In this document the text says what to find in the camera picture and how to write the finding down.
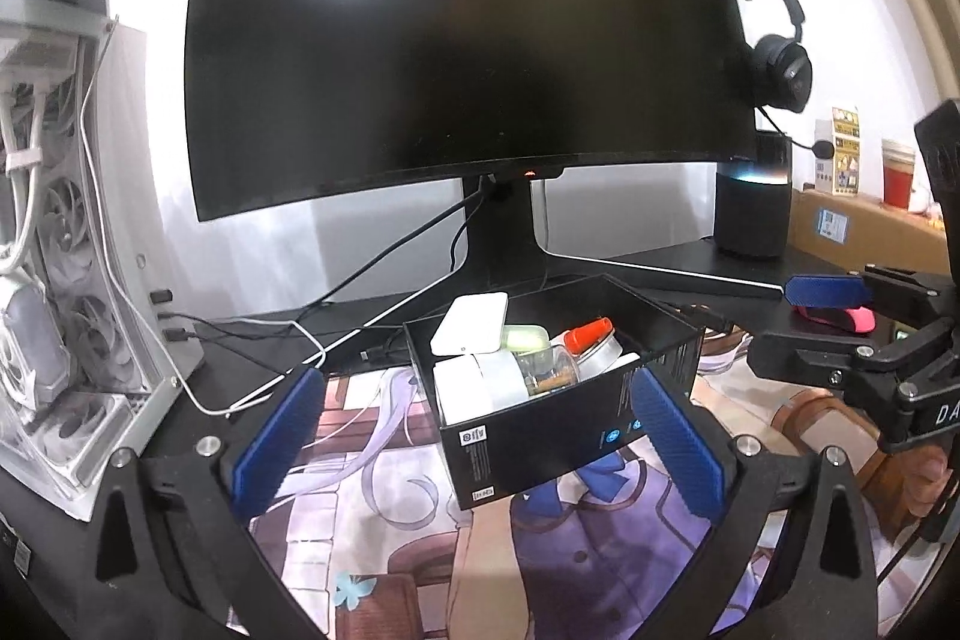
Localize small yellow white box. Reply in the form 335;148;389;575
814;106;862;195

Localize brown cardboard box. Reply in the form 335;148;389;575
787;186;950;281

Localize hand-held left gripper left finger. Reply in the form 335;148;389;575
90;366;331;640

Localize black monitor stand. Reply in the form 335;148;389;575
232;171;785;420

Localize pink computer mouse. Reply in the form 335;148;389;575
795;304;875;333

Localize green earplug case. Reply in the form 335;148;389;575
501;323;548;352

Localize black computer cable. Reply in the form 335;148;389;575
154;289;398;362

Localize white computer cable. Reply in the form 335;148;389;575
79;17;327;417

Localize printed desk mat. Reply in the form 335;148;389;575
225;317;953;640

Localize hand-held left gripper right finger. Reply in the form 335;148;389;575
630;366;882;640

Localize red paper cup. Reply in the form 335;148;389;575
881;139;917;208

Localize black monitor cable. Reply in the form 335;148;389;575
300;179;500;315

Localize black cylinder speaker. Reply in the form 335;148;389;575
712;134;794;260

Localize thin black cable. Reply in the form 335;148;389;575
862;460;955;603

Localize white computer case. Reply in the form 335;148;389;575
0;0;207;521

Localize black headphones with microphone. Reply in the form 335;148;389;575
727;0;837;157

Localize white flat box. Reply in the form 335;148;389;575
430;291;509;357

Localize black cardboard box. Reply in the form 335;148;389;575
403;272;707;511

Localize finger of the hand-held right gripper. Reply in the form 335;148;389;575
748;331;914;406
784;263;951;324

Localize clear jar with grey base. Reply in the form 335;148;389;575
525;336;642;399

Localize black curved monitor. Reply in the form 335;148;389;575
184;0;758;225

